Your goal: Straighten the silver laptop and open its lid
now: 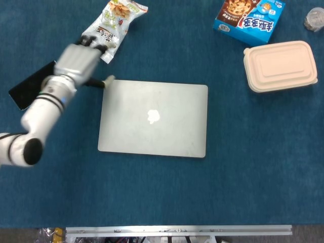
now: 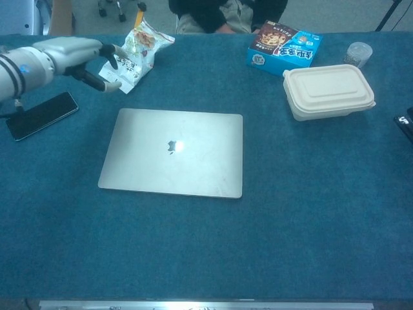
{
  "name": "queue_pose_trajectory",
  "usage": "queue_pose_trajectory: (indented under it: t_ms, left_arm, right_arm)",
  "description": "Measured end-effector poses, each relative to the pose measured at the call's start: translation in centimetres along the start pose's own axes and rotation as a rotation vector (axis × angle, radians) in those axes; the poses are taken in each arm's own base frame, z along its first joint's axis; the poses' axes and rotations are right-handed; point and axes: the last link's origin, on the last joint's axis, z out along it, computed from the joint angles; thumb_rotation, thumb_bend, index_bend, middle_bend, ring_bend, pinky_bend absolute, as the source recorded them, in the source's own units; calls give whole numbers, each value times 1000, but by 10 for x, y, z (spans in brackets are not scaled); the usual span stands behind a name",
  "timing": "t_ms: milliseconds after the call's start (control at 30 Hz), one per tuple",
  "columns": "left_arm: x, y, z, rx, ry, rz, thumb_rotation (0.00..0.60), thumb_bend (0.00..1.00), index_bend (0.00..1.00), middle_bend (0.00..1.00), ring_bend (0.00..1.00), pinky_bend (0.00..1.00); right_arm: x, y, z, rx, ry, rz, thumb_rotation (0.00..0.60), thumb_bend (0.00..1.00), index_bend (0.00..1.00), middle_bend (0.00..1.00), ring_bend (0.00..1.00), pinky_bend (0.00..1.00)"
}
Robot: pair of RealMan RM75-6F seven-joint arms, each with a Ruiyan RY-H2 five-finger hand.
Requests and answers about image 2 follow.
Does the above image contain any clear plastic cup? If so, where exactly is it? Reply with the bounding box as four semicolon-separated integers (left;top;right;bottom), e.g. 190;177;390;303
342;41;374;69

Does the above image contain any black smartphone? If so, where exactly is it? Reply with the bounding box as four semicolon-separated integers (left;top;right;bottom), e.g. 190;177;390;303
5;91;79;142

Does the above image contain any blue cookie box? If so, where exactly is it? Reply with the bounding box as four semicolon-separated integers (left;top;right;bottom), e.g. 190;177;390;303
246;19;324;78

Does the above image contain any black object with white mark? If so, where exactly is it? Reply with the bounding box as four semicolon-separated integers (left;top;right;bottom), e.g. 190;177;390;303
392;106;413;145

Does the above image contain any silver Apple laptop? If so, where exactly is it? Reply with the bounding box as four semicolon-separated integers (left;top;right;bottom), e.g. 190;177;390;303
97;108;244;200

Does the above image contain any black tripod leg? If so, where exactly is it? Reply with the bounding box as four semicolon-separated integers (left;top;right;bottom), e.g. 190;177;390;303
375;0;404;32

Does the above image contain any seated person in dark clothes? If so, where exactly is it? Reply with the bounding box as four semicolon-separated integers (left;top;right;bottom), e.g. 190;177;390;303
168;0;288;35

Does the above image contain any office chair wheeled base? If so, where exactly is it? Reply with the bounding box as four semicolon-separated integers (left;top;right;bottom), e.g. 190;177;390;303
97;0;148;23

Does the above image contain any aluminium profile rail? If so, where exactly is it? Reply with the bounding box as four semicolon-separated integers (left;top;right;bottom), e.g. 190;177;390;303
38;300;375;310

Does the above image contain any teal table cloth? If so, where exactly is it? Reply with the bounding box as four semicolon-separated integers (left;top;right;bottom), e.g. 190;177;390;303
0;30;413;303

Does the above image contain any white snack chip bag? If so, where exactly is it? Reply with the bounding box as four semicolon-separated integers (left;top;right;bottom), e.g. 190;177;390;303
98;17;176;95

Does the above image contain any beige lidded food container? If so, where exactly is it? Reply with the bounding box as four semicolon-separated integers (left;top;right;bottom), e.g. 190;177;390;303
282;63;377;122

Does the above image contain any grey white plastic panel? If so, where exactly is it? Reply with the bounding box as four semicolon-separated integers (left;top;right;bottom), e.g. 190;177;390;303
0;0;51;36

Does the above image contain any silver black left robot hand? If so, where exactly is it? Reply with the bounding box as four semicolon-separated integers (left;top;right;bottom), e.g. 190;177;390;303
32;36;130;94

